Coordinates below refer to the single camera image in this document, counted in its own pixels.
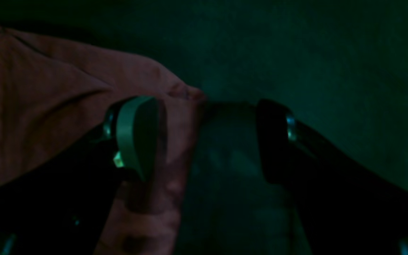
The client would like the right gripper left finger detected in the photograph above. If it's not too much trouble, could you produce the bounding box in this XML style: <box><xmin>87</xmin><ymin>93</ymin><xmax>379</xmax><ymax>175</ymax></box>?
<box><xmin>0</xmin><ymin>96</ymin><xmax>160</xmax><ymax>255</ymax></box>

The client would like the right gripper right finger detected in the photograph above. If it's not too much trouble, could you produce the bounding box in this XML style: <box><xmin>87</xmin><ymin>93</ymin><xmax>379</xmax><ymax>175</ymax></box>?
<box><xmin>255</xmin><ymin>100</ymin><xmax>408</xmax><ymax>255</ymax></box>

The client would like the red long-sleeve T-shirt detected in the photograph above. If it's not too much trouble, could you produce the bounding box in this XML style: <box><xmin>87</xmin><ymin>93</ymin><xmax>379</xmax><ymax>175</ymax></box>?
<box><xmin>0</xmin><ymin>26</ymin><xmax>206</xmax><ymax>255</ymax></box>

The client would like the black table cloth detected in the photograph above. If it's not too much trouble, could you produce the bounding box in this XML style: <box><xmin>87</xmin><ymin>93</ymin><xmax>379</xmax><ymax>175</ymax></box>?
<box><xmin>0</xmin><ymin>0</ymin><xmax>408</xmax><ymax>255</ymax></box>

